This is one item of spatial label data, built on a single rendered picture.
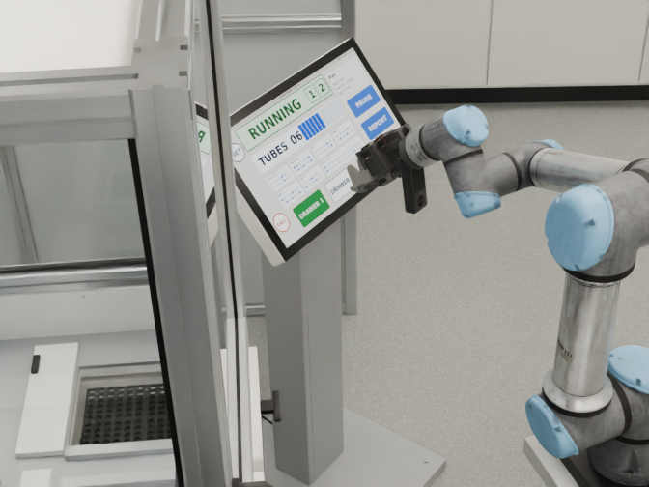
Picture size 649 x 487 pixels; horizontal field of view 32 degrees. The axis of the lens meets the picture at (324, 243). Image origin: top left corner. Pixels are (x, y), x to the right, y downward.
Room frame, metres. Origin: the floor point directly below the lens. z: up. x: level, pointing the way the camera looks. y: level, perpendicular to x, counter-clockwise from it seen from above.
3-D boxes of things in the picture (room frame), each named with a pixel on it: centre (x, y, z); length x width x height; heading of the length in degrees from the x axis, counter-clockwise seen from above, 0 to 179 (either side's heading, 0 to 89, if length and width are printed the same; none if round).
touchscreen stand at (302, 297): (2.11, 0.02, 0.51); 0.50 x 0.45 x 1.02; 53
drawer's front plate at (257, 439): (1.47, 0.13, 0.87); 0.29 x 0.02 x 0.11; 4
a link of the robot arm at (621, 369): (1.43, -0.54, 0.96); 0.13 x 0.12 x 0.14; 115
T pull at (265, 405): (1.47, 0.11, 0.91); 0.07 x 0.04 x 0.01; 4
